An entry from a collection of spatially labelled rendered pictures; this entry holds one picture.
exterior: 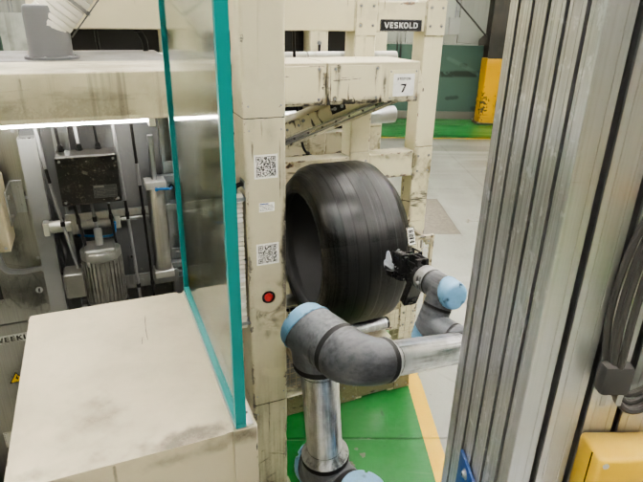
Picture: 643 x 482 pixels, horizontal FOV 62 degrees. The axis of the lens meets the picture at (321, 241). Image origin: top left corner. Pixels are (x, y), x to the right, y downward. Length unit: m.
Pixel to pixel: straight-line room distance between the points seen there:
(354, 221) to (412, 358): 0.62
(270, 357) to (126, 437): 0.99
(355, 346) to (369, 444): 1.78
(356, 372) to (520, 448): 0.40
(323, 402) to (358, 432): 1.65
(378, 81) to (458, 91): 9.37
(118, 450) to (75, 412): 0.14
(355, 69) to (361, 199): 0.52
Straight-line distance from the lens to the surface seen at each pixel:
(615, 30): 0.59
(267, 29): 1.60
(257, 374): 1.98
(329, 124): 2.13
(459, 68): 11.33
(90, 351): 1.27
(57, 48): 1.81
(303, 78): 1.92
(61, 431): 1.08
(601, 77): 0.59
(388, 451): 2.80
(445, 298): 1.39
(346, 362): 1.06
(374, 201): 1.71
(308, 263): 2.17
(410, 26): 2.45
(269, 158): 1.65
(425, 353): 1.19
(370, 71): 2.02
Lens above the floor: 1.94
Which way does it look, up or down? 23 degrees down
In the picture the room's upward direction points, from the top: 1 degrees clockwise
